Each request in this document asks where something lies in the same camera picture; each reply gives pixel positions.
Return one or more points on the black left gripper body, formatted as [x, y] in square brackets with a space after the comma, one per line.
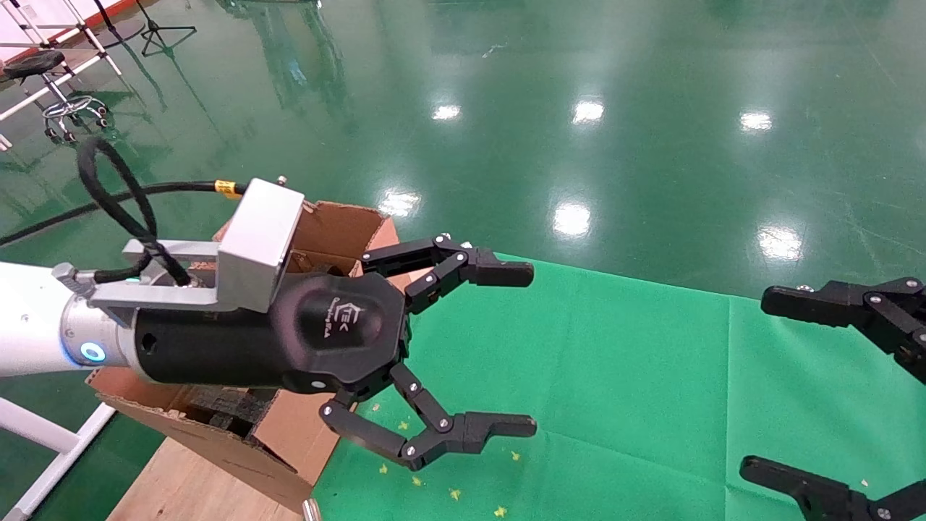
[239, 347]

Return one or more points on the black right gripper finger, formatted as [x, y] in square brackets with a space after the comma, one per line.
[832, 304]
[817, 496]

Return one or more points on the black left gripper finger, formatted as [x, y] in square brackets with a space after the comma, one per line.
[463, 430]
[477, 268]

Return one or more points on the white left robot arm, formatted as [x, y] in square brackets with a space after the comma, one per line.
[36, 318]

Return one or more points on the large open cardboard carton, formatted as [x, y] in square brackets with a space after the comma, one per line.
[217, 449]

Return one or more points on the black foam insert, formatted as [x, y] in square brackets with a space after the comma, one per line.
[231, 405]

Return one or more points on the green cloth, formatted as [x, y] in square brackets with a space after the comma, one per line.
[615, 398]

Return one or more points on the black tripod stand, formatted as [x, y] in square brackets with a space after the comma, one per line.
[155, 30]

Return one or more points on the black round base stand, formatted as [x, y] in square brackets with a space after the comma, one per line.
[119, 32]

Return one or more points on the black wheeled stool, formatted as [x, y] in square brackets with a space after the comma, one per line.
[32, 64]

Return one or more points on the white metal rack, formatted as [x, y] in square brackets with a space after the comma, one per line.
[79, 29]

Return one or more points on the white table frame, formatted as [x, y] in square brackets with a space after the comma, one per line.
[58, 441]

